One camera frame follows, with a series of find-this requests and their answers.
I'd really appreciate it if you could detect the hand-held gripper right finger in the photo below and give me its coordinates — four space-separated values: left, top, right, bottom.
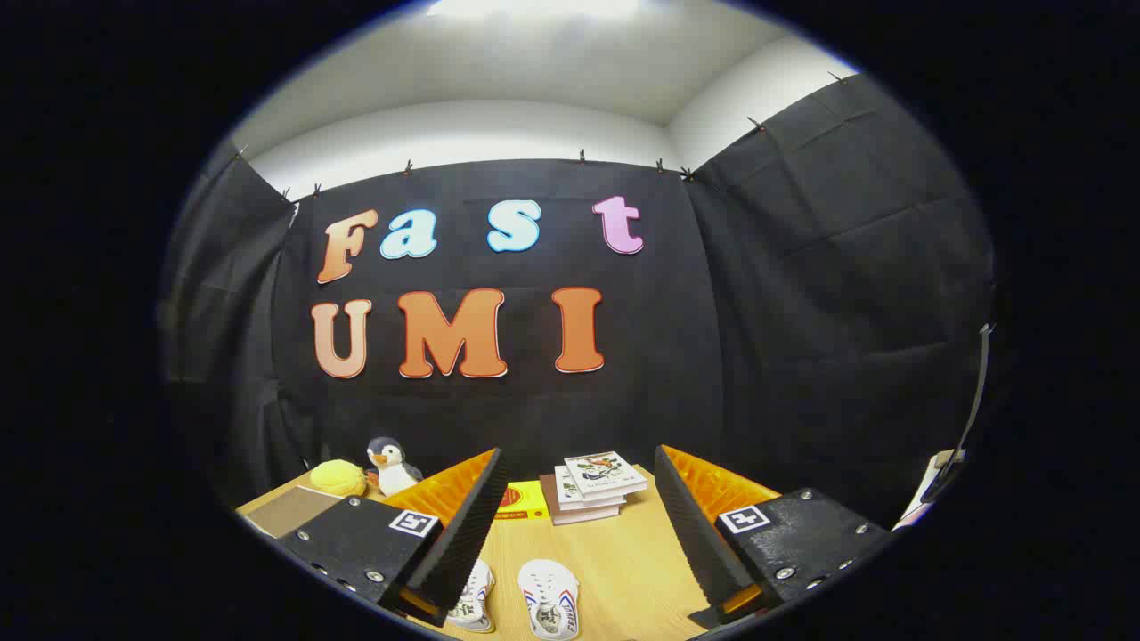
655 443 892 631

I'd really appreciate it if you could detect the white illustrated book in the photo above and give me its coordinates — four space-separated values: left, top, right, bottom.
564 451 648 501

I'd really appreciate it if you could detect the row of black cloth clips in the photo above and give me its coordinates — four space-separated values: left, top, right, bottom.
233 71 847 204

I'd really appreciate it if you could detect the yellow book with red label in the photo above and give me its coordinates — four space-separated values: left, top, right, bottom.
494 481 553 522

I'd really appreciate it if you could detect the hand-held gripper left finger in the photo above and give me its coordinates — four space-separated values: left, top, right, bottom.
274 448 509 629

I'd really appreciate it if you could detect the penguin plush toy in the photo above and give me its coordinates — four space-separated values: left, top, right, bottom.
365 436 424 497

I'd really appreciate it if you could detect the yellow plush toy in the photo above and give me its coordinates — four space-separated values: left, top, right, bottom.
309 459 368 498

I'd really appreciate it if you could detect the ceiling light panel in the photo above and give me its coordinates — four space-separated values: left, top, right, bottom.
426 0 644 20

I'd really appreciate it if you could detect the brown storage box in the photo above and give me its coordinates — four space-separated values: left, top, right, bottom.
245 485 344 540

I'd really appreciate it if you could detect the white object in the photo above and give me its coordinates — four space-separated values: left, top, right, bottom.
895 450 967 531

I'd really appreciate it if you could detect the white paperback book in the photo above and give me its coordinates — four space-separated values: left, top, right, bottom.
554 465 629 513

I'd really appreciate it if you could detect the white canvas shoe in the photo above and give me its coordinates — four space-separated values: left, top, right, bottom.
518 559 581 640
445 559 496 634

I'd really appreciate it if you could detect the grey strap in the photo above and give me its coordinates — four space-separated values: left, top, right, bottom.
922 323 994 504

